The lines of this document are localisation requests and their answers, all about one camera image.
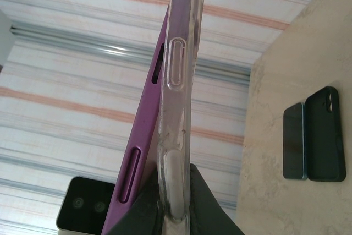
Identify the purple smartphone black screen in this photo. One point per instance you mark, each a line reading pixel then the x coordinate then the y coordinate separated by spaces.
pixel 140 136

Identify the aluminium corner post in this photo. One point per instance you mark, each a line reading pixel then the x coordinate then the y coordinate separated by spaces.
pixel 110 50

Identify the black phone case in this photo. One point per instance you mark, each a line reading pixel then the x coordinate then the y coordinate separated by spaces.
pixel 325 136

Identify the teal smartphone black screen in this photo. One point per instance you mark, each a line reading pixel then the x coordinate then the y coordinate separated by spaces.
pixel 294 141

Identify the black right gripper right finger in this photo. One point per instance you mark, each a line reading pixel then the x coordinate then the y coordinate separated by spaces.
pixel 206 213

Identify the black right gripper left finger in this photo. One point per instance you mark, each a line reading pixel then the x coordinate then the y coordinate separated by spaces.
pixel 143 218

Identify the clear phone case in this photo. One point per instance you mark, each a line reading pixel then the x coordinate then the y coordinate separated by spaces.
pixel 176 67

